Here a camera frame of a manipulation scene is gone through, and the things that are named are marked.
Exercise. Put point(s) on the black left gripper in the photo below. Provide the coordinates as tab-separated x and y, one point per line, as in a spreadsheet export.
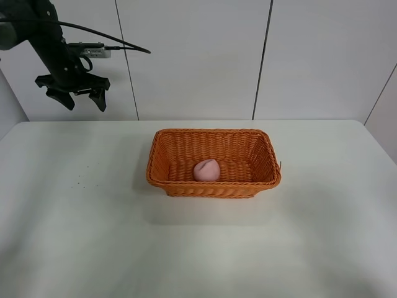
67	73

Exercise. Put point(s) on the pink peach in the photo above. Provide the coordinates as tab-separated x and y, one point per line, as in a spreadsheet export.
207	171

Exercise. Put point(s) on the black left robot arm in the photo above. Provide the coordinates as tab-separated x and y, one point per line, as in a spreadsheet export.
37	22

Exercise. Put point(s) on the orange woven basket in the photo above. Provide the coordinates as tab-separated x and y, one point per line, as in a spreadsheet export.
248	164

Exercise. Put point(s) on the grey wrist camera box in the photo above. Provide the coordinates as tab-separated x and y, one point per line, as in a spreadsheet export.
90	50

